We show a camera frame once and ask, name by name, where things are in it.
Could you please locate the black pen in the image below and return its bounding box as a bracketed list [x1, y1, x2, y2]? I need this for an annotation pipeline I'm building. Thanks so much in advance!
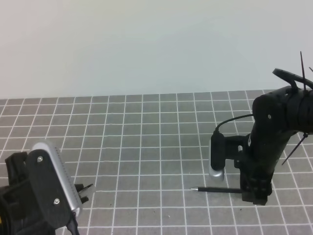
[191, 187, 242, 193]

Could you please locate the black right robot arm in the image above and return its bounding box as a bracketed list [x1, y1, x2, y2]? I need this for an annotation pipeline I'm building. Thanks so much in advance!
[225, 87, 313, 206]

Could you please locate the grey grid tablecloth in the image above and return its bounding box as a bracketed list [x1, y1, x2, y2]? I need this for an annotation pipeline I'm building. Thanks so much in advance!
[0, 90, 313, 235]

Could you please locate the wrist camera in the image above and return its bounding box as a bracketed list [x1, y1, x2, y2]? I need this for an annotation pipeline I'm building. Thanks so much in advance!
[209, 130, 225, 181]
[26, 141, 82, 229]

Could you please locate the black camera cable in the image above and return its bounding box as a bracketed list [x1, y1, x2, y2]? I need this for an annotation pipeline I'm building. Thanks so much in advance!
[65, 212, 80, 235]
[213, 113, 255, 134]

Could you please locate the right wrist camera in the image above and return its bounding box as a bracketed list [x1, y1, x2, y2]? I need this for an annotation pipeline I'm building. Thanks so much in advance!
[209, 130, 225, 181]

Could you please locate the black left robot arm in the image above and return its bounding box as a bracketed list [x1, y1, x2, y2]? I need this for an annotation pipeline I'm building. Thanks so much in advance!
[0, 149, 93, 235]

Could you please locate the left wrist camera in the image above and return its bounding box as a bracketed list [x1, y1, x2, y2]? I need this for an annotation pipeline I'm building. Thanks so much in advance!
[26, 141, 82, 229]

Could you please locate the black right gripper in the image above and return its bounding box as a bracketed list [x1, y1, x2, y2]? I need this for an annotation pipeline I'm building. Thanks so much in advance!
[225, 129, 297, 206]

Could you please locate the black right camera cable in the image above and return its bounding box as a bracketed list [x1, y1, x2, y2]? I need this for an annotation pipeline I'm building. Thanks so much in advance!
[213, 113, 255, 134]

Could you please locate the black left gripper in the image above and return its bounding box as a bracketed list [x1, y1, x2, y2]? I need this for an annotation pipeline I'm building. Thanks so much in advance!
[0, 152, 95, 235]

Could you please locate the black left camera cable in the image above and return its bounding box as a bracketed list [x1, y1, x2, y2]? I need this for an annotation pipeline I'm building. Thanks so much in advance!
[65, 212, 80, 235]

